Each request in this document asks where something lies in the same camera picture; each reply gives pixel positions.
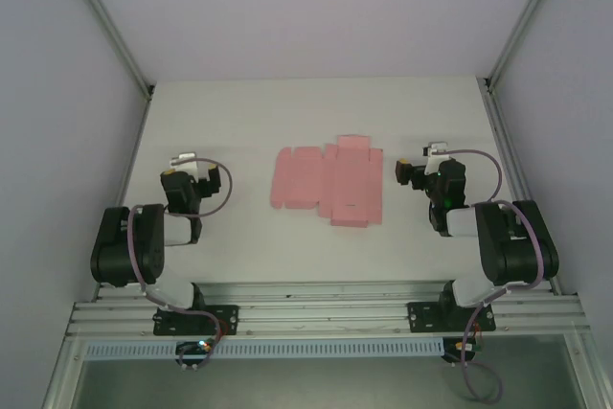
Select pink paper box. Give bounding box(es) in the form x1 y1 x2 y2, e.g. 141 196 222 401
269 134 385 228

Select grey metal panel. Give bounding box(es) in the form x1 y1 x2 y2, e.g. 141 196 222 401
40 334 609 409

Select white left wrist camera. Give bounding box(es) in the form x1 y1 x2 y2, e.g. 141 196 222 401
170 151 205 183

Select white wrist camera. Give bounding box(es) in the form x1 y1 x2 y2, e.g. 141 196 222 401
421 141 450 175
170 151 205 183

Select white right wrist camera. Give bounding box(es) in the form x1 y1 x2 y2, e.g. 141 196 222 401
421 141 450 175

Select aluminium table side rail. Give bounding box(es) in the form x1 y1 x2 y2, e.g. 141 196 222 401
98 92 154 288
477 77 564 295

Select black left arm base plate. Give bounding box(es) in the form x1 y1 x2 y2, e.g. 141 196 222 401
152 304 239 336

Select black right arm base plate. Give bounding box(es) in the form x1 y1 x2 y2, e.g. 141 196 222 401
406 301 495 333

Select aluminium mounting rail frame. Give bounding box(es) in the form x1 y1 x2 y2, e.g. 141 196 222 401
66 279 588 339

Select aluminium corner post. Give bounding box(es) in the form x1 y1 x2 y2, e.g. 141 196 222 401
59 0 155 100
482 0 571 93

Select light blue slotted cable duct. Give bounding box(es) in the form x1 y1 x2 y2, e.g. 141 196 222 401
83 337 444 361

